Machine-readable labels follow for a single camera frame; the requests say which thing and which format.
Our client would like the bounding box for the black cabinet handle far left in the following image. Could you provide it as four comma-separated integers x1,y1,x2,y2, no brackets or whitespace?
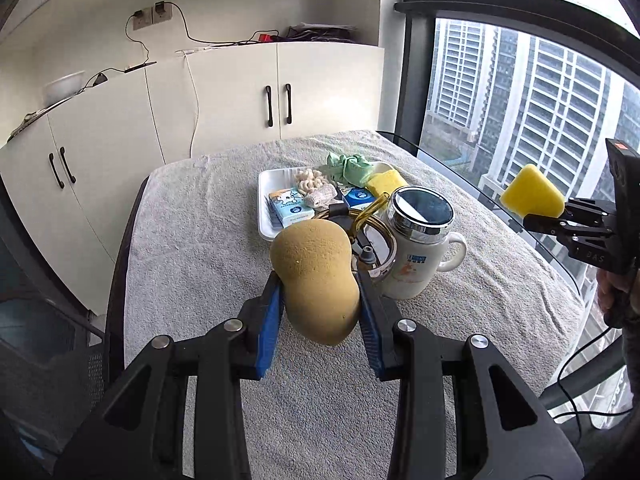
48,152,65,190

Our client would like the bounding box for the yellow rectangular sponge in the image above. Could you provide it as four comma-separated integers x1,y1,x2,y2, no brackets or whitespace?
500,164,565,218

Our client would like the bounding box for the black window frame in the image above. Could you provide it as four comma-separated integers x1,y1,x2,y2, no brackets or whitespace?
392,0,640,172

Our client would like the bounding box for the person's right hand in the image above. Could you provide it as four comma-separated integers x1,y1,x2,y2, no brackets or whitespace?
597,269,632,327

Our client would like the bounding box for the white base cabinet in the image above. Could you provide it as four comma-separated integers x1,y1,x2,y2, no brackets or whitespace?
1,42,384,315

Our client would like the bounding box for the black cabinet handle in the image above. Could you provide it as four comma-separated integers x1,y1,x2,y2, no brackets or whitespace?
48,152,65,190
284,82,293,125
58,146,77,184
265,84,274,128

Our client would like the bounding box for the blue white tissue pack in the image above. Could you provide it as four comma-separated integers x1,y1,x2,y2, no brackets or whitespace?
340,185,375,210

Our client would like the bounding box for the tan peanut-shaped sponge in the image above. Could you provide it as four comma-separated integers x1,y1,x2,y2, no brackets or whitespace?
270,219,360,346

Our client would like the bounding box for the white bowl on cabinet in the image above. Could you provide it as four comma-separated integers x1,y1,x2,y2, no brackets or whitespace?
42,70,85,107

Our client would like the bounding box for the dark clutter on cabinet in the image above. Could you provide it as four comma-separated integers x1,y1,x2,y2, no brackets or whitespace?
250,23,355,44

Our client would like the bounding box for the green crumpled cloth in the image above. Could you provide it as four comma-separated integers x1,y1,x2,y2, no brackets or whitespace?
319,153,374,188

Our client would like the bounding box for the black power cable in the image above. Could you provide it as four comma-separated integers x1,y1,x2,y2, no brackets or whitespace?
79,0,281,92

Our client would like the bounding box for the yellow wedge sponge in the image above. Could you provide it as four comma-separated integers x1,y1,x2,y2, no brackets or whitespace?
366,169,408,197

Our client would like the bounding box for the white plastic tray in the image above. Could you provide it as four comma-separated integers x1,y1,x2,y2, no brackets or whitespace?
256,160,396,242

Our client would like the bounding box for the white mug with chrome lid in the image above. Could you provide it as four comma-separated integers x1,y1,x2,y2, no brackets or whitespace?
381,185,468,300

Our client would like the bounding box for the blue tissue pack with cartoon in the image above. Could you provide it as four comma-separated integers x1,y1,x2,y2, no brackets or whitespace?
268,188,316,228

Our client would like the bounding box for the wall power socket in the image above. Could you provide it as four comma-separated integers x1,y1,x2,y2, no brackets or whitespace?
131,1,172,30

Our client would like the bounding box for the white hanging cable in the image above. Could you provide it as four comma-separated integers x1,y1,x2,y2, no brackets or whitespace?
174,44,222,161

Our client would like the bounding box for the cream knitted scrunchie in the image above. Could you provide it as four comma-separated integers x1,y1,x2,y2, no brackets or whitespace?
295,168,329,196

